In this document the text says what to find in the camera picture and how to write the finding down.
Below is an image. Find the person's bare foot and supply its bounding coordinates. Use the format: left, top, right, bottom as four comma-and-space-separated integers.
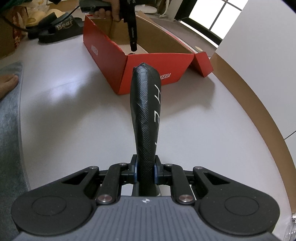
0, 74, 19, 99

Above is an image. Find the black shopping bag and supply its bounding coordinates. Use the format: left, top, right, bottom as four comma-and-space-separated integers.
130, 63, 162, 196

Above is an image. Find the grey floor mat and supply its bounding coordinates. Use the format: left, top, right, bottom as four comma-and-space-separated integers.
1, 61, 29, 240

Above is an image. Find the white cabinet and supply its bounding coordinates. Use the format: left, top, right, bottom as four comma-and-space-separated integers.
209, 0, 296, 163

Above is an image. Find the brown door mat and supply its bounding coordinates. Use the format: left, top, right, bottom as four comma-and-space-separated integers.
152, 18, 217, 58

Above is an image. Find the person's left hand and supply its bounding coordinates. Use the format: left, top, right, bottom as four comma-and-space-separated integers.
92, 0, 121, 22

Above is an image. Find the red cardboard shoe box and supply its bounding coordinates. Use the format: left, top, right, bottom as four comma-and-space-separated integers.
83, 12, 213, 95

